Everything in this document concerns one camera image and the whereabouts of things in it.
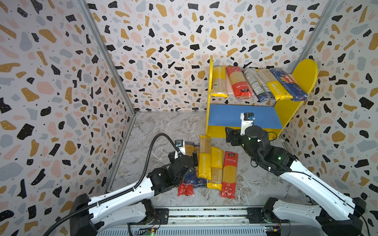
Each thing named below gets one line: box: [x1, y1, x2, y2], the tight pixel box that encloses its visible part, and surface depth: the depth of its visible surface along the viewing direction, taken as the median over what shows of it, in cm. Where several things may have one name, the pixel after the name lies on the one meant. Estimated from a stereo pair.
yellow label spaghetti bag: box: [210, 65, 228, 98], surface depth 77 cm
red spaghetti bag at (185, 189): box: [177, 180, 194, 198], surface depth 81 cm
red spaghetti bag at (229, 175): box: [220, 151, 239, 200], surface depth 87 cm
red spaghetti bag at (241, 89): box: [225, 66, 253, 100], surface depth 79 cm
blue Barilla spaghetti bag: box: [269, 68, 309, 102], surface depth 76 cm
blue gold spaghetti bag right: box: [192, 143, 208, 188], surface depth 84 cm
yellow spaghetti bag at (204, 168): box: [198, 134, 212, 181], surface depth 91 cm
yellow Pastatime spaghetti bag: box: [259, 68, 294, 102], surface depth 76 cm
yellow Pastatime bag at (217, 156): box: [206, 146, 224, 191], surface depth 90 cm
